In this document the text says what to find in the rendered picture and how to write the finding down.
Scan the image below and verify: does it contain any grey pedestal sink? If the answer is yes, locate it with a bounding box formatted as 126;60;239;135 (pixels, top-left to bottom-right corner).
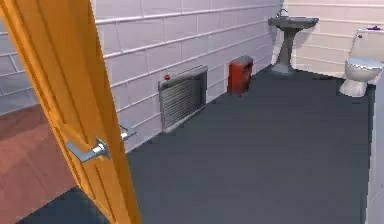
267;7;320;74

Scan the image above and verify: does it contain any white toilet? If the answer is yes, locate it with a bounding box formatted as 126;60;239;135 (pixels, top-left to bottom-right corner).
338;27;384;98

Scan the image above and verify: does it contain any silver lever door handle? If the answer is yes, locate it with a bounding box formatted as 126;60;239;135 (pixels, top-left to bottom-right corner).
119;125;138;142
65;137;111;164

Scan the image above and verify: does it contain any orange wooden room door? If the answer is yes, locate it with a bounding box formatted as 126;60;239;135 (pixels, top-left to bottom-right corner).
0;0;142;224

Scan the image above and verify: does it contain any red bin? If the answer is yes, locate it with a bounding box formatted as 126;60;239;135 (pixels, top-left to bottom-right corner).
227;55;254;96

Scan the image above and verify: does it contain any grey wall radiator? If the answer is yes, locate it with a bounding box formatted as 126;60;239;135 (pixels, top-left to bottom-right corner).
157;64;209;134

